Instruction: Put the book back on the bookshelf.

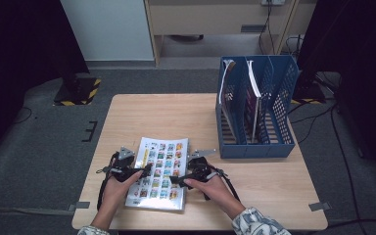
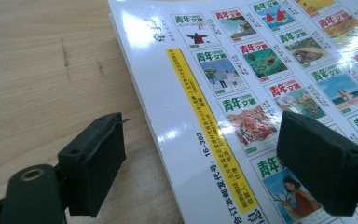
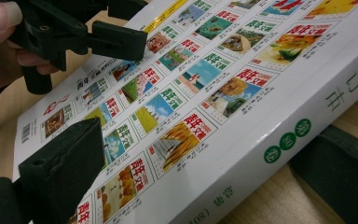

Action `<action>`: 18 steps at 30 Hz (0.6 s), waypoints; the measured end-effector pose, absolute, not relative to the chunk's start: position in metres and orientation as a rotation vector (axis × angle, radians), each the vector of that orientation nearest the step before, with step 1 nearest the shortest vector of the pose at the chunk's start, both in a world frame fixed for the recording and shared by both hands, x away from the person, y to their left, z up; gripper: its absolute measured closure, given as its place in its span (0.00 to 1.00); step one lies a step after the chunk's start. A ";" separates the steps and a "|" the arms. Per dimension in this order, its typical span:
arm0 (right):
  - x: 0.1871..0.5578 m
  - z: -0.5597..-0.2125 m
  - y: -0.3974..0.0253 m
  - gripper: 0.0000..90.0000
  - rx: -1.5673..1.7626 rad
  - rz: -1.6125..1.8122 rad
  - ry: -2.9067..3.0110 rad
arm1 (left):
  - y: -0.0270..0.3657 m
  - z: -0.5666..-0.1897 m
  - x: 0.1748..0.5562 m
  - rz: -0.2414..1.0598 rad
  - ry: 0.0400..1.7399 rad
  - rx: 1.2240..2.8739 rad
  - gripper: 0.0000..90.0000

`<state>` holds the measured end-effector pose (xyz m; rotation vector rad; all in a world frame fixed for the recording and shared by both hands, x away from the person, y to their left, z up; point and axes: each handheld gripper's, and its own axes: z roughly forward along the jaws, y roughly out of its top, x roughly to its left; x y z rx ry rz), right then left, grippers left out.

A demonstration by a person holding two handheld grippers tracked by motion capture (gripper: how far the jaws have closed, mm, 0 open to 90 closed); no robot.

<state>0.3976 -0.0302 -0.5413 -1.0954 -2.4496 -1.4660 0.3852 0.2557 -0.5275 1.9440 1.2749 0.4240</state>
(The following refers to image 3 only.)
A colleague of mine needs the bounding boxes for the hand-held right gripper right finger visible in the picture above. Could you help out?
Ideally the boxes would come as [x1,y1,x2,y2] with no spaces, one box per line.
[288,125,358,224]

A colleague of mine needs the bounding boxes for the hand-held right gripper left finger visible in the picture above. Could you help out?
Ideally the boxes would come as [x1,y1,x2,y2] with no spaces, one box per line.
[18,117,105,224]

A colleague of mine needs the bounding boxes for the white colourful magazine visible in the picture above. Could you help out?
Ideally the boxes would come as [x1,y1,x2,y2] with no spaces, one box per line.
[12,0,358,224]

